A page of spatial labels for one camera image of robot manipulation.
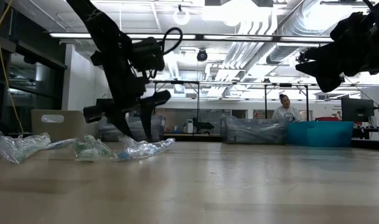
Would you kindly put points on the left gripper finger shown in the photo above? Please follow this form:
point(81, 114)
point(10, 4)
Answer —
point(147, 123)
point(122, 123)

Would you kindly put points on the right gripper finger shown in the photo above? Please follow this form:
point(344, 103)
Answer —
point(324, 84)
point(335, 82)

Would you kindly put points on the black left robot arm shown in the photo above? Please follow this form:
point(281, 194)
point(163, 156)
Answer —
point(99, 31)

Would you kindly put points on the black background robot arm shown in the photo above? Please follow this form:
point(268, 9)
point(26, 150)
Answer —
point(203, 125)

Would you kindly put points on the clear grey plastic bin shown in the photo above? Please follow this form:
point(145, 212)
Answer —
point(159, 127)
point(254, 130)

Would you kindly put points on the blue toothbrush in clear wrapper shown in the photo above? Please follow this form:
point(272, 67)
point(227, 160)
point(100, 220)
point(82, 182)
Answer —
point(60, 143)
point(152, 147)

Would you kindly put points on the black monitor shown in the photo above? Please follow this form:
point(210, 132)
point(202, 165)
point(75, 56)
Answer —
point(357, 109)

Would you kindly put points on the red box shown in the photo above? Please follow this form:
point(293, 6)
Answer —
point(327, 119)

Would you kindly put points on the white bottle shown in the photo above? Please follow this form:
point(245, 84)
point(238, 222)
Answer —
point(188, 127)

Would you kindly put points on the person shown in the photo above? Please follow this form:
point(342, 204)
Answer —
point(287, 115)

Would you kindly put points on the teal plastic bin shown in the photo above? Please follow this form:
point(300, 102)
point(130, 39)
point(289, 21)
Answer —
point(320, 133)

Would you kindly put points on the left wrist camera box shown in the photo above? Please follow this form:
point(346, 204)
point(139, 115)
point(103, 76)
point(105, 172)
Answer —
point(148, 54)

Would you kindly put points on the black dome ceiling camera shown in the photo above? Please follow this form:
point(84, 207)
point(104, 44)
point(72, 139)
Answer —
point(202, 55)

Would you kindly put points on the black metal frame rig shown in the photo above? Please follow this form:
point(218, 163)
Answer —
point(226, 83)

